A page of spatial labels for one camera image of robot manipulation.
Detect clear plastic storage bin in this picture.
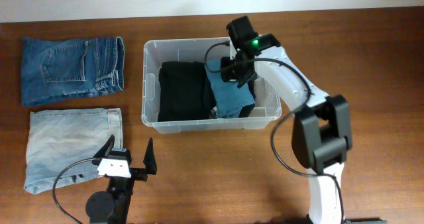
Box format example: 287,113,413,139
141,37,282,134

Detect large black garment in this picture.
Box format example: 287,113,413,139
158,61,216,122

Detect dark blue jeans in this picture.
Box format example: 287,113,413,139
21,36,125,107

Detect light blue jeans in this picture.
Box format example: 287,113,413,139
24,108,123,194

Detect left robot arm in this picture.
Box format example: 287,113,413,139
85,135,157,224

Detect small black garment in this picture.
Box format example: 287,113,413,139
205,78,257,118

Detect blue shirt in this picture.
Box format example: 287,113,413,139
205,68,255,119

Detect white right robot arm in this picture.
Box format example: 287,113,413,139
220,16,352,223

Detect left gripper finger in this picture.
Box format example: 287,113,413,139
143,138,158,175
92,135,115,165

